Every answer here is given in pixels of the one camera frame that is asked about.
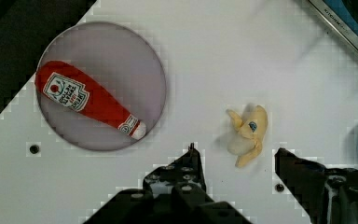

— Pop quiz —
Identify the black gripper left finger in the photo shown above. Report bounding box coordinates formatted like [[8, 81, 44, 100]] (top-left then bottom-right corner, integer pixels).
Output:
[[84, 145, 252, 224]]

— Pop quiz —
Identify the grey round plate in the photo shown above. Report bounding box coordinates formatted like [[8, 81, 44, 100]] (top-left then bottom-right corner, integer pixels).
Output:
[[35, 21, 167, 151]]

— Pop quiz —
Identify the silver toaster oven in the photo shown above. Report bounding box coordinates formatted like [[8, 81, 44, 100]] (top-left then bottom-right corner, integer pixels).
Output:
[[304, 0, 358, 54]]

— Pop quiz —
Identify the plush red ketchup bottle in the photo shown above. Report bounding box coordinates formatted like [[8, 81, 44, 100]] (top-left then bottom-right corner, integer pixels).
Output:
[[35, 61, 146, 140]]

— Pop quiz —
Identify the plush peeled banana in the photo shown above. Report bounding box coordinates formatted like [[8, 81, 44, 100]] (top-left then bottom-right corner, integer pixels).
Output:
[[227, 105, 269, 168]]

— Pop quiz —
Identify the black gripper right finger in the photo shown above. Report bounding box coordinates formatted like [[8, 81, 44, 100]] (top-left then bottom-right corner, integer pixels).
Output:
[[274, 148, 358, 224]]

